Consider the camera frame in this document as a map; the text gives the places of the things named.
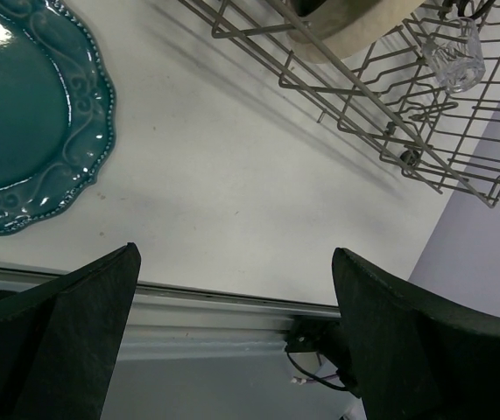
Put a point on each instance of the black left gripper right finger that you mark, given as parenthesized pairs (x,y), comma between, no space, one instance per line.
(415,355)

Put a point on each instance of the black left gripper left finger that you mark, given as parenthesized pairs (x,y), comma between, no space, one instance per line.
(59,341)

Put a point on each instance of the teal scalloped plate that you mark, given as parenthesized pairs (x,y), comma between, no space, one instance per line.
(57,111)

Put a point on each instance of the clear drinking glass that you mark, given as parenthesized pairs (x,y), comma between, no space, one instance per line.
(453,51)

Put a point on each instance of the green cream round plate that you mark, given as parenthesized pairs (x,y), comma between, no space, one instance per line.
(348,26)

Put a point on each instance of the black floral square plate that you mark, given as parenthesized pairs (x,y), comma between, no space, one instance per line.
(303,8)

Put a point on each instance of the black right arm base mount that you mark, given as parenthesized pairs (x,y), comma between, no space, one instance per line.
(324,337)

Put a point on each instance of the aluminium table edge rail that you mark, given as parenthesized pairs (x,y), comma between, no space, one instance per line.
(166,322)

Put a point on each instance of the grey wire dish rack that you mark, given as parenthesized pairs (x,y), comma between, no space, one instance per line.
(385,95)

